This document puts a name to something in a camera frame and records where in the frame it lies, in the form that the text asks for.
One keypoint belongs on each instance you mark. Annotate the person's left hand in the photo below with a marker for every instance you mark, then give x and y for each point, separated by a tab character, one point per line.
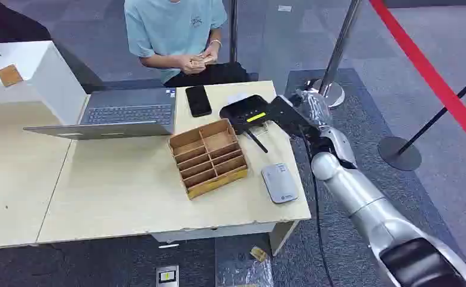
211	53

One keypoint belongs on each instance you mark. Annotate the person's right hand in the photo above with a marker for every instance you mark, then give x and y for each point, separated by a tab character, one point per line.
191	64

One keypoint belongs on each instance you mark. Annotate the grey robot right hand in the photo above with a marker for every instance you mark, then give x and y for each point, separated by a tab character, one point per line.
302	115

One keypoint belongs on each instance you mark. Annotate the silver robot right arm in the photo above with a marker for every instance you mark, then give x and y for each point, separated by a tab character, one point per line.
351	190

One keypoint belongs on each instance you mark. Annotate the dark vertical pole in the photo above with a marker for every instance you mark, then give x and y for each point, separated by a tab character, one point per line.
233	31

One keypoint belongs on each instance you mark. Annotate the black smartphone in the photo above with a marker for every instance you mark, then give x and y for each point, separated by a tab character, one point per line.
198	101

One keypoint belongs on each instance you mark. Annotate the person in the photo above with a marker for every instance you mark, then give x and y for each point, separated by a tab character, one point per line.
169	27

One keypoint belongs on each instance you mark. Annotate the black reader antenna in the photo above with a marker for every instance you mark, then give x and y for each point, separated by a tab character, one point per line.
256	142

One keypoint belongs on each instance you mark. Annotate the black card reader device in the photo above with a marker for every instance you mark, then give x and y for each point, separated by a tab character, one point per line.
246	112

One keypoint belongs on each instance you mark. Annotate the grey flat rounded device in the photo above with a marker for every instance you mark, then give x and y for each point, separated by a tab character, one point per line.
279	183

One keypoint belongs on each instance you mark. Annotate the grey open laptop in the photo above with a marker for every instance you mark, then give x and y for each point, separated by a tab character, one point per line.
129	113

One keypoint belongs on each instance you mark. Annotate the white floor label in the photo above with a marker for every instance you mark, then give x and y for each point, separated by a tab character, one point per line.
284	8

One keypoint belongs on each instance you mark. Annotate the wooden compartment card box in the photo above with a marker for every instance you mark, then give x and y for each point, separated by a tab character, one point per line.
209	158

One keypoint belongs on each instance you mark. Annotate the pale desk leg panel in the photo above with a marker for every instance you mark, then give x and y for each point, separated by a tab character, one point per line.
282	237

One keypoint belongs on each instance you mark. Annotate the red barrier belt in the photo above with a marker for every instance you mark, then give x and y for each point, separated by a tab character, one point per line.
427	69

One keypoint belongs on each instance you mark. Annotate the white cabinet box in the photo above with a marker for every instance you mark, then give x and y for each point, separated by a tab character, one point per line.
46	79

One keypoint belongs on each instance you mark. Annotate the small card on floor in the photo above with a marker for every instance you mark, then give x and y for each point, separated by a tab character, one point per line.
259	254

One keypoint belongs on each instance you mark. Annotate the clear plastic bag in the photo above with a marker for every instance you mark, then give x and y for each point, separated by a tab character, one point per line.
248	275

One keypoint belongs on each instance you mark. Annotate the brown square coaster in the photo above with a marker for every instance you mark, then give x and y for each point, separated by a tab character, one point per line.
9	75

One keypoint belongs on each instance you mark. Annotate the metal floor socket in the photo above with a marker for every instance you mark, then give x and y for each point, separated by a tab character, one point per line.
167	276

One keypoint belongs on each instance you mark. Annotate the chrome stanchion post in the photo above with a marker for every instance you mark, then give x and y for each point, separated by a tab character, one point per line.
337	51

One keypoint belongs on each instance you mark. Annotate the black stanchion post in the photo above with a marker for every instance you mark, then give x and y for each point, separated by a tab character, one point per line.
400	153

